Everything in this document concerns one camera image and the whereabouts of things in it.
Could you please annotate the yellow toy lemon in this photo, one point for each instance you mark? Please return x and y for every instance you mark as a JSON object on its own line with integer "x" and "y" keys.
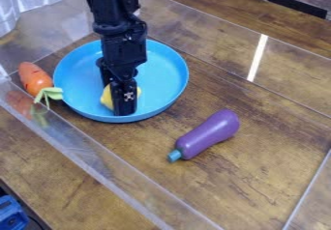
{"x": 106, "y": 101}

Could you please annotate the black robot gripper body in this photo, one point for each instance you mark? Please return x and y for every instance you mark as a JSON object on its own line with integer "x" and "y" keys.
{"x": 124, "y": 50}

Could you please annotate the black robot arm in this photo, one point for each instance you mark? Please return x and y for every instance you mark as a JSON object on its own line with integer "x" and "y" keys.
{"x": 113, "y": 16}

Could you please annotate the orange toy carrot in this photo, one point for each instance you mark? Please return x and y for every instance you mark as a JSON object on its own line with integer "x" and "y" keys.
{"x": 38, "y": 83}

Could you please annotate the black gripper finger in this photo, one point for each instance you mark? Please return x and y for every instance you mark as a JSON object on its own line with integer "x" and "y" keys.
{"x": 106, "y": 75}
{"x": 124, "y": 96}

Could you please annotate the blue object at corner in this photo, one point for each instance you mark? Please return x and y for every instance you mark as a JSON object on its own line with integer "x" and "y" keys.
{"x": 13, "y": 216}

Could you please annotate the clear acrylic enclosure wall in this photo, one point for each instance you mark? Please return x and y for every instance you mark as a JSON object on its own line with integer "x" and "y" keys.
{"x": 96, "y": 176}

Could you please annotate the blue round plastic tray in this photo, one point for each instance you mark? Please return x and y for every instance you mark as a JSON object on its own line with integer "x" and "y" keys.
{"x": 163, "y": 79}

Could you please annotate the purple toy eggplant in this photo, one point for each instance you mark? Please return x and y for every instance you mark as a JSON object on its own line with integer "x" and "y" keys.
{"x": 216, "y": 129}

